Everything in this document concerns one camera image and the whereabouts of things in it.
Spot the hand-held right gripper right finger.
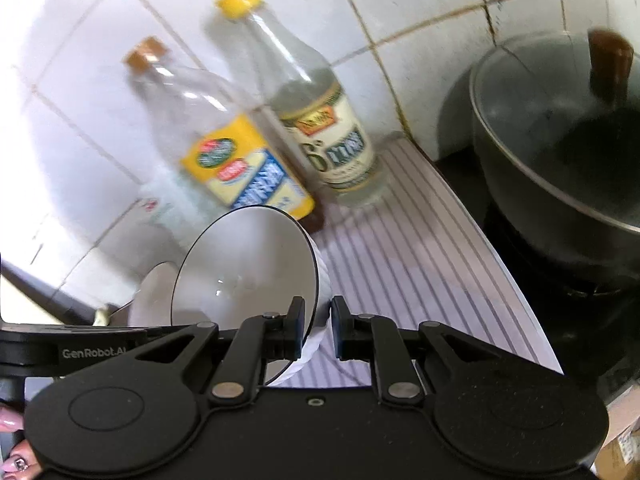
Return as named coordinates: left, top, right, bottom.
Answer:
left=331, top=295, right=502, bottom=407

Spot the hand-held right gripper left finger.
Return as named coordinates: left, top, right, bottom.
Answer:
left=132, top=296, right=307, bottom=407

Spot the white ribbed bowl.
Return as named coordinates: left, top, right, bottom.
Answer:
left=127, top=262, right=177, bottom=329
left=170, top=205, right=334, bottom=387

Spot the person's left hand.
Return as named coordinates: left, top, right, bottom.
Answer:
left=0, top=402, right=47, bottom=480

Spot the striped pink table cover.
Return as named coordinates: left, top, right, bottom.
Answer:
left=264, top=135, right=566, bottom=391

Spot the white plastic salt bag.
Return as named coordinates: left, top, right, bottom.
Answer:
left=136, top=170, right=202, bottom=242

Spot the yellow label cooking wine bottle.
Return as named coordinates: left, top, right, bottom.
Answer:
left=122, top=36, right=327, bottom=234

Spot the yellow cap vinegar bottle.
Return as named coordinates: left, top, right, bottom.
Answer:
left=214, top=0, right=394, bottom=209

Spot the black gas stove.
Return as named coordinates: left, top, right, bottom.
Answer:
left=434, top=149, right=640, bottom=402

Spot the black wok with glass lid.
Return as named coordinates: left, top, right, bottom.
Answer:
left=468, top=29, right=640, bottom=287

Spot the cardboard box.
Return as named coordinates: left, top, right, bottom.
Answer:
left=594, top=385, right=640, bottom=480

